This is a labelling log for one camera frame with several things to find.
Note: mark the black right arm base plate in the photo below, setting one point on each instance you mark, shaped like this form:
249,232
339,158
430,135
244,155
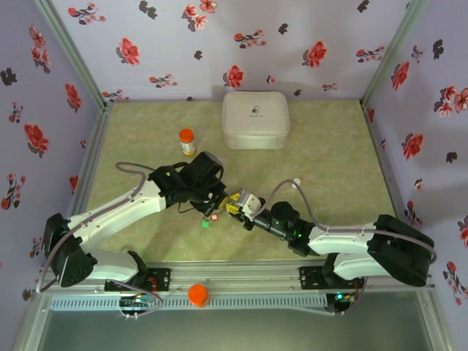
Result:
311,278

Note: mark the aluminium frame side rail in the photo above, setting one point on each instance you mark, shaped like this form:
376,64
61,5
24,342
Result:
385,164
91,164

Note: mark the aluminium frame post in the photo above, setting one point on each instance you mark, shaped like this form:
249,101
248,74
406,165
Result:
392,55
75,55

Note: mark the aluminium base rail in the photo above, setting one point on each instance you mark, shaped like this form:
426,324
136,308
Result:
237,276

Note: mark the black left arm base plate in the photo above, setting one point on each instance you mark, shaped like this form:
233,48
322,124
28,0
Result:
162,278

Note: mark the orange plastic cylinder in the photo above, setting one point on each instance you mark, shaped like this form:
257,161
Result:
197,294

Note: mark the orange capped pill bottle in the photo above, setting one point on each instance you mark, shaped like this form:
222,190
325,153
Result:
188,144

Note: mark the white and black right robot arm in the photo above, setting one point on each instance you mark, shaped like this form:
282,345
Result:
340,241

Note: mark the small circuit board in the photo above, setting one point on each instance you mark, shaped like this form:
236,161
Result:
137,301
343,297

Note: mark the white zipped medicine pouch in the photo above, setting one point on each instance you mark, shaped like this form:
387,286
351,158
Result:
256,120

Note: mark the keyring bunch with coloured tags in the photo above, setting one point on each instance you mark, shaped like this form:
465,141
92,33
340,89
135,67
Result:
214,218

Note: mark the small clear vial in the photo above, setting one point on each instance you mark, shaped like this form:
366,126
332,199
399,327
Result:
297,182

